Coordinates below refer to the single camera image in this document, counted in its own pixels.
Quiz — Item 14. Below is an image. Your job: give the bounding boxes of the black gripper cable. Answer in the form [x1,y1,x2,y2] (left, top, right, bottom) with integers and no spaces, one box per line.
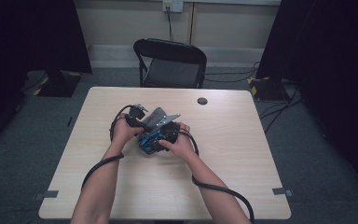
[178,130,255,224]
[80,104,135,192]

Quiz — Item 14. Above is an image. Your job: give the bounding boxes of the black plugged power cable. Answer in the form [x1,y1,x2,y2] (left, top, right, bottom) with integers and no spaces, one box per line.
[166,6,174,42]

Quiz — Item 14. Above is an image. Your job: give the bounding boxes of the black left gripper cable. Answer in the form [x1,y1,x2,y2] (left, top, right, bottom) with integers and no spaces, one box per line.
[80,104,135,192]

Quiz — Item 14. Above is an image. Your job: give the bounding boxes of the person's left hand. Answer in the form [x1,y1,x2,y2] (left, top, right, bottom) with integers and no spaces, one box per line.
[111,112,145,153]

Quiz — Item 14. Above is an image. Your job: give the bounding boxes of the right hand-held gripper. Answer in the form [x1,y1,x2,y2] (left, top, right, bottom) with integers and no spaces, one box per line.
[155,113,182,146]

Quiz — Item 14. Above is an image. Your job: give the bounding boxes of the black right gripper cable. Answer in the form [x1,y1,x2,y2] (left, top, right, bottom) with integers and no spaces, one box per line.
[178,130,255,224]

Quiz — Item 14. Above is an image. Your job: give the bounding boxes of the black folding chair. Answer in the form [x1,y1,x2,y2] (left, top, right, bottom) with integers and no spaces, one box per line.
[132,37,208,90]

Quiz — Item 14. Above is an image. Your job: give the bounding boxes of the dark curtain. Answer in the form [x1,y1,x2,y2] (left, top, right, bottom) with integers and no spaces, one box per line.
[0,0,93,157]
[255,0,358,202]

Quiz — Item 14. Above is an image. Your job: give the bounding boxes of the blue toy car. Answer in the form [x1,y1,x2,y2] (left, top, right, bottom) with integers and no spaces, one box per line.
[137,128,170,156]

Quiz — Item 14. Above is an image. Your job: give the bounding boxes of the black stand base striped tape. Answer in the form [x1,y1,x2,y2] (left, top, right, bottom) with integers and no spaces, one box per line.
[33,70,84,98]
[246,76,291,102]

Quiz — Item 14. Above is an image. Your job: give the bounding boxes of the grey cloth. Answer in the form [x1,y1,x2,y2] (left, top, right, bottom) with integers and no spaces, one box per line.
[142,106,170,133]

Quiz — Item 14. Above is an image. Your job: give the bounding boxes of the black floor cables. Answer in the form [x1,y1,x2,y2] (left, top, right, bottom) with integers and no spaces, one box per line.
[204,61,304,135]

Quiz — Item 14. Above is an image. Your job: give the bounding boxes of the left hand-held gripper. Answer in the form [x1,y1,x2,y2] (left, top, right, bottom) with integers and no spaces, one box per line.
[124,103,149,129]

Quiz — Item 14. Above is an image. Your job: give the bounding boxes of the person's right hand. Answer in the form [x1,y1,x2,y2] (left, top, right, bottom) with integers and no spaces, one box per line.
[158,121,200,164]

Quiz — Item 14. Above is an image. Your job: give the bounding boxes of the white wall socket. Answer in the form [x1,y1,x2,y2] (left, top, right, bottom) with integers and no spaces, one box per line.
[162,0,185,14]

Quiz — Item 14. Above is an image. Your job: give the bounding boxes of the grey tape strip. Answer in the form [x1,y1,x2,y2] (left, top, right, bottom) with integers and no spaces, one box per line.
[34,189,60,202]
[271,187,294,198]

